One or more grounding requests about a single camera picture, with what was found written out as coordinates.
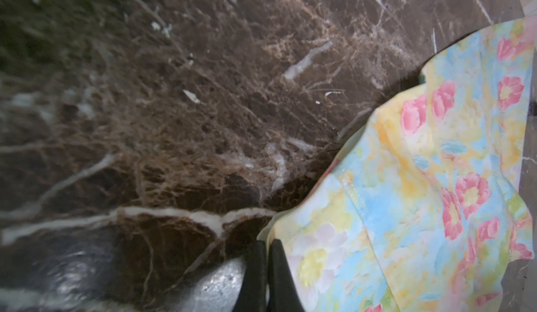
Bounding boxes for pastel floral skirt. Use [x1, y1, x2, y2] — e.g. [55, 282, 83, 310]
[259, 16, 536, 311]

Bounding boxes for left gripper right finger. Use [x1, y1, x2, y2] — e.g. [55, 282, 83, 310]
[267, 239, 304, 312]

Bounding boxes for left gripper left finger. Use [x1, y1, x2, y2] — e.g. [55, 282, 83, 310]
[232, 241, 268, 312]

